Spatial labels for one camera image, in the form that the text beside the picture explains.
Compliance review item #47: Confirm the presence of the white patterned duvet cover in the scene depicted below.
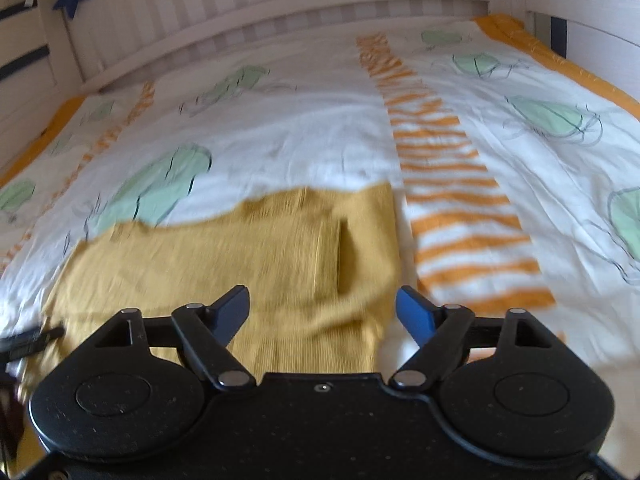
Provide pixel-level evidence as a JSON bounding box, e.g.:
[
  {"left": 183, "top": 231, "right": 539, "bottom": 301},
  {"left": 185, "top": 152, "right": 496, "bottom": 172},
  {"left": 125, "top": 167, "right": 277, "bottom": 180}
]
[{"left": 1, "top": 15, "right": 639, "bottom": 476}]

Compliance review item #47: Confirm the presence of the mustard yellow knit sweater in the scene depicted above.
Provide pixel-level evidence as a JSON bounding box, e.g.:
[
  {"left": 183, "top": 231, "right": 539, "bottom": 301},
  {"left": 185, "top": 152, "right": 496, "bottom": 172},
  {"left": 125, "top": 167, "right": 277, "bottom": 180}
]
[{"left": 24, "top": 182, "right": 401, "bottom": 390}]

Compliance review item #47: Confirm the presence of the white shelf unit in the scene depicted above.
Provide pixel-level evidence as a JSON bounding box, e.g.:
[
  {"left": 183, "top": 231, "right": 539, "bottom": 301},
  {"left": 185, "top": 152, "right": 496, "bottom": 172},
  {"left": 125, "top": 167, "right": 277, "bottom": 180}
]
[{"left": 1, "top": 0, "right": 55, "bottom": 166}]

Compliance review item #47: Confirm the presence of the white wooden bed frame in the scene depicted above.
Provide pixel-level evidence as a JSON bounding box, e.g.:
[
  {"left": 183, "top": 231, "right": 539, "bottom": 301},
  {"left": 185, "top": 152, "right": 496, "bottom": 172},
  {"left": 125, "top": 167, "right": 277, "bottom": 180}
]
[{"left": 0, "top": 0, "right": 640, "bottom": 172}]

